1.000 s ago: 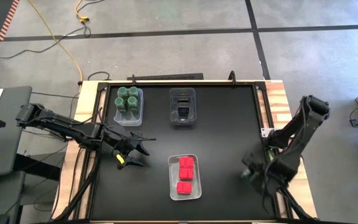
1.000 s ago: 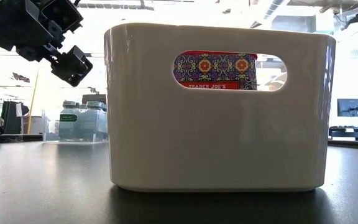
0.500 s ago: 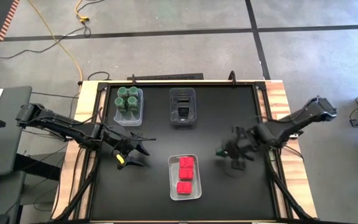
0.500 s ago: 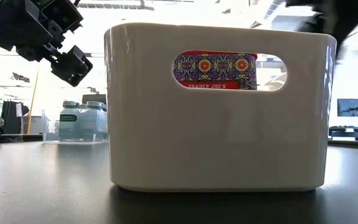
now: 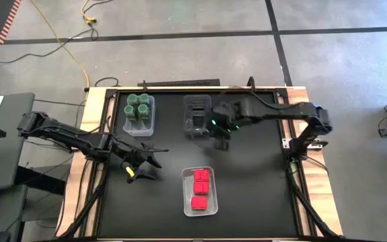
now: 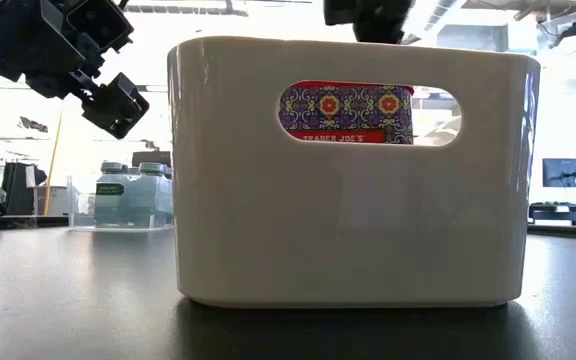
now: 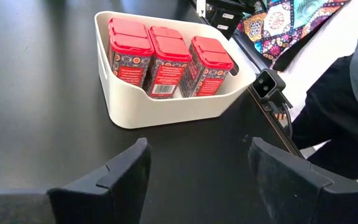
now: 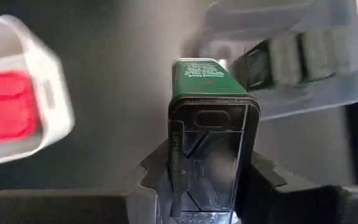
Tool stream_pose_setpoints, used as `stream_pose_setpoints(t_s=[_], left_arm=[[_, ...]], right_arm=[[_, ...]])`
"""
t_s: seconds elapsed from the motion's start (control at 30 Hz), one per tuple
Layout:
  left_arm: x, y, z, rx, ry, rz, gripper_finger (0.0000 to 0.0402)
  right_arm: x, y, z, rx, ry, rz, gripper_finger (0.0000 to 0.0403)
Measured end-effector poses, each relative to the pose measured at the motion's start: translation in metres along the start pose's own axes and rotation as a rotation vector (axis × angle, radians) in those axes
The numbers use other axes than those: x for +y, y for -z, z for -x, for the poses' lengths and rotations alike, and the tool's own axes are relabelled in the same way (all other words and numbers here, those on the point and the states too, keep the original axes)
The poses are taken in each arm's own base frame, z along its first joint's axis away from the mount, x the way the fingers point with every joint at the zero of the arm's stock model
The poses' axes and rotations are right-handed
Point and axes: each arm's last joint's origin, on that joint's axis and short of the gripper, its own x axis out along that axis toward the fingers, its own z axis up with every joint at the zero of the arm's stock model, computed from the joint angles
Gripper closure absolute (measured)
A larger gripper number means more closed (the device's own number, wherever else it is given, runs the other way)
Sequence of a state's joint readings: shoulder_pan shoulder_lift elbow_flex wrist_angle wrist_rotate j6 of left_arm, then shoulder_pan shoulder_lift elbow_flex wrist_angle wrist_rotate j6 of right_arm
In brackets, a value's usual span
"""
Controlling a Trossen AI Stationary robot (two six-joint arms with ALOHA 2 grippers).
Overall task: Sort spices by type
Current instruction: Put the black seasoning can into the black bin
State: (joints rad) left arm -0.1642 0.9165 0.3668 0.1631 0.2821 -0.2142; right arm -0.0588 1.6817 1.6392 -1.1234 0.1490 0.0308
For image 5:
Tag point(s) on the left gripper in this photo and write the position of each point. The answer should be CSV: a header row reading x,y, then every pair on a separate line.
x,y
129,156

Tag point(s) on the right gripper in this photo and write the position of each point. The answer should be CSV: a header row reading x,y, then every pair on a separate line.
x,y
225,117

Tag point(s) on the red smoked paprika tin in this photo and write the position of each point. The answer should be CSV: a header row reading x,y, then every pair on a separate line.
x,y
201,188
199,203
202,175

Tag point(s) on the glass jars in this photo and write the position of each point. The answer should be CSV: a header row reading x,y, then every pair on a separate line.
x,y
128,110

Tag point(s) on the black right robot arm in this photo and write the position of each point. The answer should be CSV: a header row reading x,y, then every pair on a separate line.
x,y
281,109

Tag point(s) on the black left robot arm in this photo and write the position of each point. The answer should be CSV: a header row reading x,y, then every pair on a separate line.
x,y
62,132

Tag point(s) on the yellow gripper tag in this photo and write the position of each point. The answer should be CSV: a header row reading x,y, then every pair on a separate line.
x,y
130,172

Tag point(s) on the clear plastic bin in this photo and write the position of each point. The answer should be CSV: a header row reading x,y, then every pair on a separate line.
x,y
139,129
187,131

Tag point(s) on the white plastic bin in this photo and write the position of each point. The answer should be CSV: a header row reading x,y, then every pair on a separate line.
x,y
188,208

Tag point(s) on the black table clamp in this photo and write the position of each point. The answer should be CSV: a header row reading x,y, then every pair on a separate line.
x,y
144,86
251,82

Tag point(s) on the long black bar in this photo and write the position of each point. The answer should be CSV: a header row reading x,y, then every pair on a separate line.
x,y
180,83

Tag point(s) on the wooden table board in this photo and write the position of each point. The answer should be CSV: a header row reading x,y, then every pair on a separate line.
x,y
94,99

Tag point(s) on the grey side desk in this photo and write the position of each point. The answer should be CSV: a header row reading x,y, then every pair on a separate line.
x,y
12,151

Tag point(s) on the white metal bracket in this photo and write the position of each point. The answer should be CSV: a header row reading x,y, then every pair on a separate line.
x,y
287,142

